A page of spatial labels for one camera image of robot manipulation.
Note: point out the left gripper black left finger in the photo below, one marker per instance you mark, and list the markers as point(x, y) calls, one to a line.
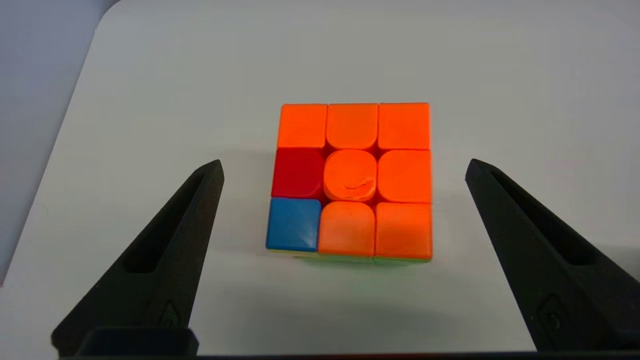
point(160, 290)

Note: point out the multicoloured rubiks cube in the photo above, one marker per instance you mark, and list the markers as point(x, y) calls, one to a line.
point(350, 180)

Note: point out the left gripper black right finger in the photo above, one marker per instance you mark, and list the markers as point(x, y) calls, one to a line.
point(560, 295)

